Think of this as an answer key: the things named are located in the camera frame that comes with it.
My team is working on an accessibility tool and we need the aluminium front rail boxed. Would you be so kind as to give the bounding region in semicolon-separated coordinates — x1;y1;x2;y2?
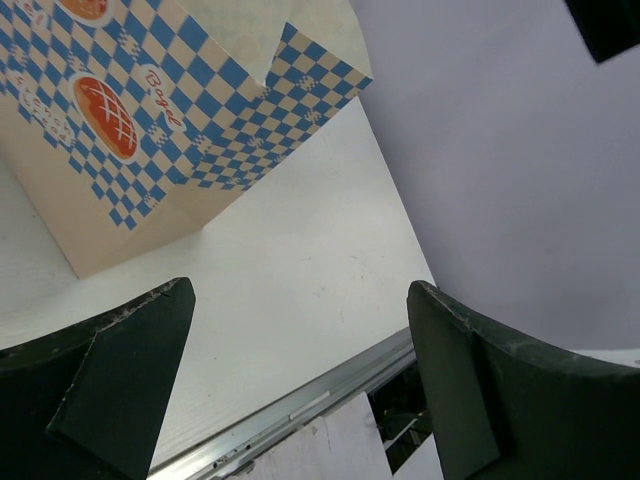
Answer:
149;328;416;480

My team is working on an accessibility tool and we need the paper bag blue checkered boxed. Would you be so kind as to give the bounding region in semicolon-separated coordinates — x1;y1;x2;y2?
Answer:
0;0;375;280

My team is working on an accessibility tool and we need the white paper sheet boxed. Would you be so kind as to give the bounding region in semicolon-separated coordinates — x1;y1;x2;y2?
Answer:
232;393;443;480

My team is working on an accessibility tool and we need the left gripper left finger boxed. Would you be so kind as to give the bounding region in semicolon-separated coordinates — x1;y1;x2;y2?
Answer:
1;277;196;479

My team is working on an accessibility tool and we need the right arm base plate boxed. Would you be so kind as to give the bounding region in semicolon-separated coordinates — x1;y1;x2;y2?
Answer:
368;361;433;474

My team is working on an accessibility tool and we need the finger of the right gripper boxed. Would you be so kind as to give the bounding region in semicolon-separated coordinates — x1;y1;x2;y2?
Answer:
564;0;640;63

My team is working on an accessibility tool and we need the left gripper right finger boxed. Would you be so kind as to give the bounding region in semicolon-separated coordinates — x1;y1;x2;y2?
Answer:
407;281;639;479

